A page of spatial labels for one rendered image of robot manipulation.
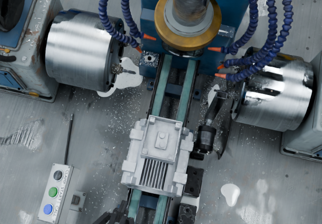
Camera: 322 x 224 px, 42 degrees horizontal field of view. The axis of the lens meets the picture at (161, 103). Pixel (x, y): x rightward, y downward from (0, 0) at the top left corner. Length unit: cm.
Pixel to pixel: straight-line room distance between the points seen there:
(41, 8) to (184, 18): 51
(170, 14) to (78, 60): 35
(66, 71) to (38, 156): 40
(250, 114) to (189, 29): 37
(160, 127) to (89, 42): 33
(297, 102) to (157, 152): 44
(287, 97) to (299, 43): 53
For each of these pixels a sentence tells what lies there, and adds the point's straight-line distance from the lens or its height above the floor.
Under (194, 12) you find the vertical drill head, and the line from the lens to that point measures 104.
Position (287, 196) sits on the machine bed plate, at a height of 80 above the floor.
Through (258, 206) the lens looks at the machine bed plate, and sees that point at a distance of 159.
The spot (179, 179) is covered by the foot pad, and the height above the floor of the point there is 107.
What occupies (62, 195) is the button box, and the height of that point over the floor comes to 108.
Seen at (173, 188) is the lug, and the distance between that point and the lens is 125.
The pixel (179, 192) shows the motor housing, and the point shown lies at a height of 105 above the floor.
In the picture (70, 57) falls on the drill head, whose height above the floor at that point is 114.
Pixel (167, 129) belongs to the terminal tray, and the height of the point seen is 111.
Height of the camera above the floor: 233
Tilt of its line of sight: 73 degrees down
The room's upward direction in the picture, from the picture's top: 6 degrees clockwise
